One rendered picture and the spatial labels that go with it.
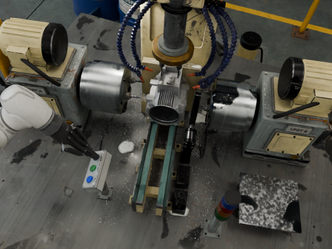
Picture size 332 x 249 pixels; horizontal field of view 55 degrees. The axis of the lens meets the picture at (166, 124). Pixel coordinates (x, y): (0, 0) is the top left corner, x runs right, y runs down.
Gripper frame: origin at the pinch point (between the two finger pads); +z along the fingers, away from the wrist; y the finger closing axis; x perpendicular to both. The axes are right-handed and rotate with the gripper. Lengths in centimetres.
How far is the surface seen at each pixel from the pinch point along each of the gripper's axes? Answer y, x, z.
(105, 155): 1.2, -3.5, 5.1
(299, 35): 230, -67, 172
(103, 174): -6.6, -3.5, 7.3
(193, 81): 50, -30, 24
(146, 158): 10.4, -8.4, 26.8
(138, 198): -9.6, -8.5, 26.9
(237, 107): 32, -52, 29
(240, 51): 126, -34, 79
